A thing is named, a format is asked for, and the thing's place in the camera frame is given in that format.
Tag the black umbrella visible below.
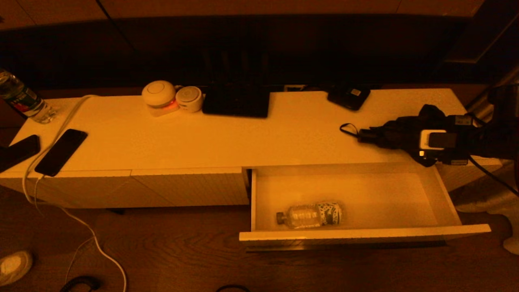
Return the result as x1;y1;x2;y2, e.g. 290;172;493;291
340;104;463;167

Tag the white cabinet drawer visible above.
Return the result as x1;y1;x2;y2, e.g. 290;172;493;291
239;162;492;250

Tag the clear grey-capped water bottle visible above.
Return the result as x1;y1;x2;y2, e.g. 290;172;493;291
277;202;343;229

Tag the white long low cabinet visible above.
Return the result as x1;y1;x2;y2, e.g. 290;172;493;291
0;88;503;209

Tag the small black labelled device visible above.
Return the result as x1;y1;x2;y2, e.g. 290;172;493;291
328;84;371;111

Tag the black flat tablet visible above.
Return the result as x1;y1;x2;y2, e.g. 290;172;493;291
202;79;271;119

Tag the white ribbed cabinet door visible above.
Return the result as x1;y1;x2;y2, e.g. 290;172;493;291
131;167;250;207
0;170;175;209

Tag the small white round speaker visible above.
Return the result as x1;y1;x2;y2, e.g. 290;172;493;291
176;86;204;113

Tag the large white round device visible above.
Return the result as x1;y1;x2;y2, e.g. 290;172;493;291
142;80;180;117

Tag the black smartphone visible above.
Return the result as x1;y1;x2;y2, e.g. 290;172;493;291
0;134;41;173
34;129;88;177

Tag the red-labelled water bottle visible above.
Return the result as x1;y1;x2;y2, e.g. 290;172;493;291
0;68;57;123

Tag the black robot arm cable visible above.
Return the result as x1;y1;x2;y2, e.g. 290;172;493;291
468;156;519;195

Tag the thick white power cable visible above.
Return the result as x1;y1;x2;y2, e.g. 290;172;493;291
21;94;127;292

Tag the black coiled cable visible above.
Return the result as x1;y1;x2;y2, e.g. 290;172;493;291
59;276;100;292

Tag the thin white charging cable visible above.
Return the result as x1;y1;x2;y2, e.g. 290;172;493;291
34;174;96;284

